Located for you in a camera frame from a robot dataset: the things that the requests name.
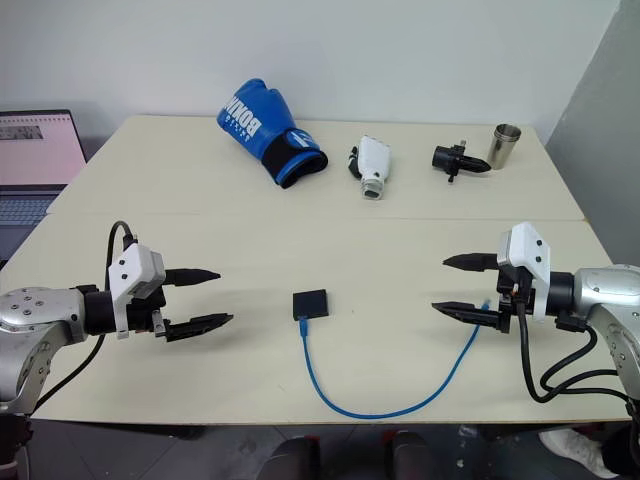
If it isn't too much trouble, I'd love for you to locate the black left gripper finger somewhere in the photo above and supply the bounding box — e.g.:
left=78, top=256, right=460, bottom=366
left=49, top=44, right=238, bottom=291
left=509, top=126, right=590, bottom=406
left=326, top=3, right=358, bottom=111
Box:
left=164, top=268, right=222, bottom=288
left=165, top=312, right=235, bottom=344

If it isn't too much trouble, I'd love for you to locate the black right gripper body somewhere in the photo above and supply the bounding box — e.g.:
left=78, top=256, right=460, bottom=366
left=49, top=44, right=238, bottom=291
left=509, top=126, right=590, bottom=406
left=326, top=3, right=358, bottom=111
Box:
left=494, top=264, right=534, bottom=335

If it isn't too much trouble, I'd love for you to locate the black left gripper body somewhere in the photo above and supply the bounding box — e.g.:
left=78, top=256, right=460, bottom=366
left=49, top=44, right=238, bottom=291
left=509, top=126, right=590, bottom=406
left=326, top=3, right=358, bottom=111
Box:
left=127, top=285, right=174, bottom=343

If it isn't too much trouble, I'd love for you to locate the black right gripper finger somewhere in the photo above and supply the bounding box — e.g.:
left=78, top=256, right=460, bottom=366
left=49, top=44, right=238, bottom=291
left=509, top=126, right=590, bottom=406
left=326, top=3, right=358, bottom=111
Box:
left=430, top=299, right=502, bottom=331
left=441, top=252, right=500, bottom=275

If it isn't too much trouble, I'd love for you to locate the black small box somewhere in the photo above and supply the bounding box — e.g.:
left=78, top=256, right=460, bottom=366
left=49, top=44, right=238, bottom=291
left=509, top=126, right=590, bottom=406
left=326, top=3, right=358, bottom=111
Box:
left=292, top=288, right=332, bottom=322

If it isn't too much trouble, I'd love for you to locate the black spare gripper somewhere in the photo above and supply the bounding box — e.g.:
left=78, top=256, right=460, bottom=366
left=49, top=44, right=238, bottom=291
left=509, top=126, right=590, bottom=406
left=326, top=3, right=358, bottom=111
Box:
left=431, top=141, right=494, bottom=186

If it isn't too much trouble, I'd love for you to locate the steel cup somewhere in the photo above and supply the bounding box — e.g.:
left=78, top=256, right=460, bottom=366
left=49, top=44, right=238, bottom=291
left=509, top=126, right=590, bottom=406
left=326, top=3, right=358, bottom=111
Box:
left=487, top=123, right=522, bottom=172

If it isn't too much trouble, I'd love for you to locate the white robotic hand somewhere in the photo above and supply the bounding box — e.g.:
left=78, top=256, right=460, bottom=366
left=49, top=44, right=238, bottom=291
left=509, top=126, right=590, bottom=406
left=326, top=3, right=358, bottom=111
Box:
left=346, top=134, right=393, bottom=203

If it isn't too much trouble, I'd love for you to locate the dark rounded shape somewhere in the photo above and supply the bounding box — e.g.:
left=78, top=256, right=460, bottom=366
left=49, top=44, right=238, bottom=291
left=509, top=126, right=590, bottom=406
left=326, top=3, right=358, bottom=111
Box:
left=269, top=435, right=322, bottom=480
left=391, top=431, right=437, bottom=480

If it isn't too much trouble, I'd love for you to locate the white shoe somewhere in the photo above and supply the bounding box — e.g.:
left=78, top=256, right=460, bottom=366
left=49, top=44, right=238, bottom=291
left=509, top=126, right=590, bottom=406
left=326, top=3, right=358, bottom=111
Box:
left=539, top=428, right=619, bottom=479

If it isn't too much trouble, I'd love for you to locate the blue boxing glove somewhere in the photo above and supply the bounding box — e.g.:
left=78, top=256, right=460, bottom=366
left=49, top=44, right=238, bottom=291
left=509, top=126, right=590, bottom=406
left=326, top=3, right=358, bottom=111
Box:
left=216, top=77, right=330, bottom=190

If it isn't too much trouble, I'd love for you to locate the open laptop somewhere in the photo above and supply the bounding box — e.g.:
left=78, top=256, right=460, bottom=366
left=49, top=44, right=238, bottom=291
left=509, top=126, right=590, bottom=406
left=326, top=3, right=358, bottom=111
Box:
left=0, top=109, right=89, bottom=262

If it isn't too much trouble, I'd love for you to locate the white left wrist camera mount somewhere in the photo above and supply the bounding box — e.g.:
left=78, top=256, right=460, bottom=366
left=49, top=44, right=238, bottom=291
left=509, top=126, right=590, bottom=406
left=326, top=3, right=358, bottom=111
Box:
left=108, top=243, right=166, bottom=341

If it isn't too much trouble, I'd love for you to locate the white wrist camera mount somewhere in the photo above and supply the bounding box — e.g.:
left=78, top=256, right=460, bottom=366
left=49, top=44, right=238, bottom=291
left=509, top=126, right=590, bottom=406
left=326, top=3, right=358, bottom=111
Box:
left=108, top=243, right=166, bottom=341
left=495, top=221, right=553, bottom=322

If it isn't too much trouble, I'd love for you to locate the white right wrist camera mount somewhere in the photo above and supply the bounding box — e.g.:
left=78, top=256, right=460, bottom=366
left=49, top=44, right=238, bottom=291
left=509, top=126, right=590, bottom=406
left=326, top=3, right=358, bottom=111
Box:
left=495, top=221, right=553, bottom=322

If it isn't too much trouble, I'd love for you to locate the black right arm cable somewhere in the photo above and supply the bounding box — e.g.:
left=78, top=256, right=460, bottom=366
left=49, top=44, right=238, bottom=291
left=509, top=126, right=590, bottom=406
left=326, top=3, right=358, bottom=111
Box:
left=516, top=298, right=634, bottom=417

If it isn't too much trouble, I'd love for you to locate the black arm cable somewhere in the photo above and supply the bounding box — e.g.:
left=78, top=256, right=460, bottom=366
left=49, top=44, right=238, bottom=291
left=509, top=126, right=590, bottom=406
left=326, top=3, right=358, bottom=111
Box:
left=29, top=220, right=139, bottom=417
left=516, top=298, right=634, bottom=417

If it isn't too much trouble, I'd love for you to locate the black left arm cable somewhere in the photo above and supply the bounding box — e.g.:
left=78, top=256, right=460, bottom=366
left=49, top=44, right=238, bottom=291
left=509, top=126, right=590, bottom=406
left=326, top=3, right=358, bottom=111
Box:
left=29, top=220, right=139, bottom=417

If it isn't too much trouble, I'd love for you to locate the blue cable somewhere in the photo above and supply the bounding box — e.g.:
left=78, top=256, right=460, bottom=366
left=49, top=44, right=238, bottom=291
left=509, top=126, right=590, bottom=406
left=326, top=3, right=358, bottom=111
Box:
left=298, top=296, right=494, bottom=418

